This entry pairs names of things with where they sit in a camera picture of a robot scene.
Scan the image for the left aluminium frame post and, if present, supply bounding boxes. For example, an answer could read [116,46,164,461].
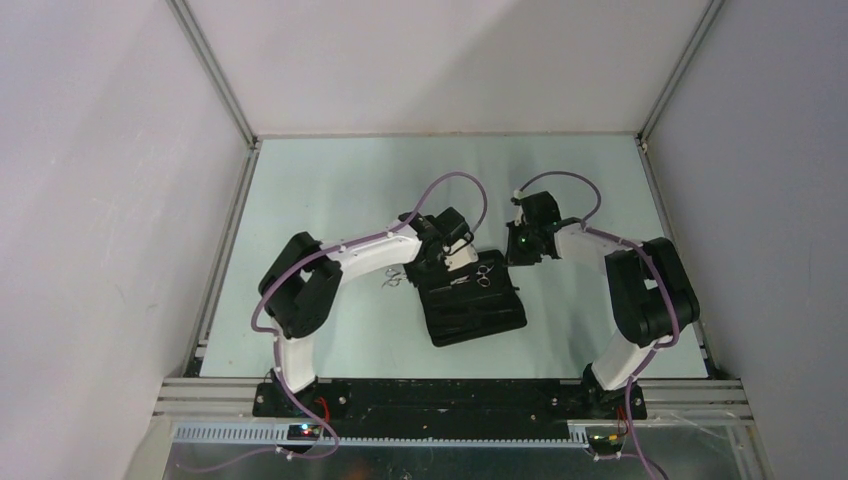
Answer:
[166,0,258,149]

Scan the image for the black zippered tool case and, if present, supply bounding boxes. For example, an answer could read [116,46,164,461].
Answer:
[404,249,527,347]

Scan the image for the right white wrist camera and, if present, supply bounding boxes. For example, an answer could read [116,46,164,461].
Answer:
[511,189,526,226]

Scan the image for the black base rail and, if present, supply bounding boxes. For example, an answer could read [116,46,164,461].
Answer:
[252,379,647,441]

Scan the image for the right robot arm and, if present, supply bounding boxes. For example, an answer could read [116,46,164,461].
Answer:
[506,190,701,418]

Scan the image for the aluminium frame post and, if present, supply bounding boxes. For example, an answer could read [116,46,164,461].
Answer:
[636,0,726,145]
[166,0,258,149]

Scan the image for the right aluminium frame post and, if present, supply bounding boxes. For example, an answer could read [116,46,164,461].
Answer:
[636,0,726,145]

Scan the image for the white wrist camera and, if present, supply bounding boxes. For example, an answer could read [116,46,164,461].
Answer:
[511,189,526,226]
[444,241,479,272]

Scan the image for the silver scissors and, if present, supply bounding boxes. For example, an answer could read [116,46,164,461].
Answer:
[449,264,494,288]
[381,267,408,288]

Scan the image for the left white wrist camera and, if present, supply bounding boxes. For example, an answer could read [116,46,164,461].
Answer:
[444,241,479,272]

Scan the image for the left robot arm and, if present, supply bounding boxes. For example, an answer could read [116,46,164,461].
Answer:
[251,207,477,417]

